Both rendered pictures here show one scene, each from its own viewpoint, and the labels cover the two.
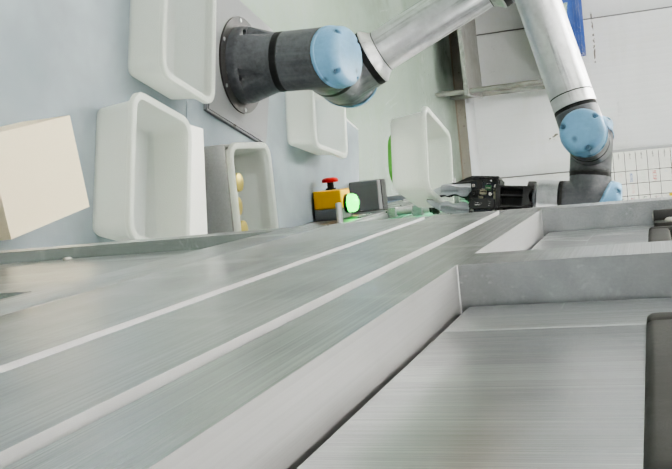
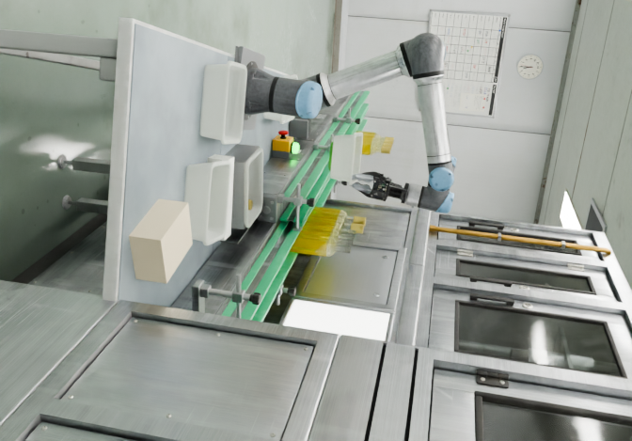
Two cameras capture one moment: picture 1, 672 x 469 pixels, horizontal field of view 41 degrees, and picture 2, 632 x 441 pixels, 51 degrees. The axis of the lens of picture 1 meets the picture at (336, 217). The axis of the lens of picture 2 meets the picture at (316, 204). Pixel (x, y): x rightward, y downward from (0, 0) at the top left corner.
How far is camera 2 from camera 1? 0.81 m
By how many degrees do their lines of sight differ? 21
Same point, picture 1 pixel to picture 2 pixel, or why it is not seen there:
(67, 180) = (185, 237)
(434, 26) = (367, 83)
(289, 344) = not seen: outside the picture
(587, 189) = (435, 196)
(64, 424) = not seen: outside the picture
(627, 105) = not seen: outside the picture
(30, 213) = (173, 265)
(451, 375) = not seen: outside the picture
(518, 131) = not seen: outside the picture
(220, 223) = (236, 203)
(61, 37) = (175, 137)
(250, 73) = (256, 103)
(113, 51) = (194, 127)
